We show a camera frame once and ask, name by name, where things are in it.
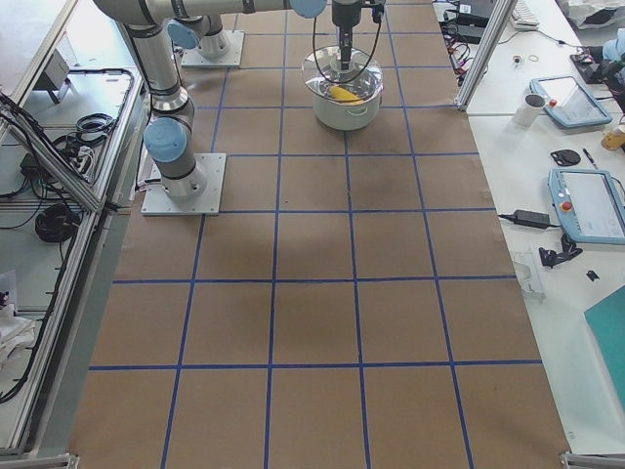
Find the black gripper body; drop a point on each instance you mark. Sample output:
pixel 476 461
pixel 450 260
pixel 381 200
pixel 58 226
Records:
pixel 343 13

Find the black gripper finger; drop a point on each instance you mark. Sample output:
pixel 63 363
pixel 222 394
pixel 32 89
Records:
pixel 345 59

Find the yellow corn cob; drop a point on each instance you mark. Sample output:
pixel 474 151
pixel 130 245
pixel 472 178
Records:
pixel 343 96

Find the pale green electric pot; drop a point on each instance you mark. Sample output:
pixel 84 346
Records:
pixel 369 87

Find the white mug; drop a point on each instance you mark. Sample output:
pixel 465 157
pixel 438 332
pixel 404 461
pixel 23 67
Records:
pixel 530 108

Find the far blue teach pendant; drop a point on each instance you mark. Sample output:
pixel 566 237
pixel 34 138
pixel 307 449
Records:
pixel 569 102

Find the blue teach pendant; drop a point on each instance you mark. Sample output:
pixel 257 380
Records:
pixel 588 205
pixel 569 102

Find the black power adapter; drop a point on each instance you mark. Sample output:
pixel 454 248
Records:
pixel 532 219

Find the near blue teach pendant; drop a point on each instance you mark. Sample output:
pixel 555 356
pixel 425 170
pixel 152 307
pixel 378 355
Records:
pixel 588 205

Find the teal board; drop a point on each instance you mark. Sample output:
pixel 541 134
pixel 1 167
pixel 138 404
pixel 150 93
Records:
pixel 606 320

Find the aluminium frame post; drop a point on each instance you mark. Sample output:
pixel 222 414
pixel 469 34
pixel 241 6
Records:
pixel 494 29

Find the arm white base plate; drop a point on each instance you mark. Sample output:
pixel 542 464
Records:
pixel 198 193
pixel 221 50

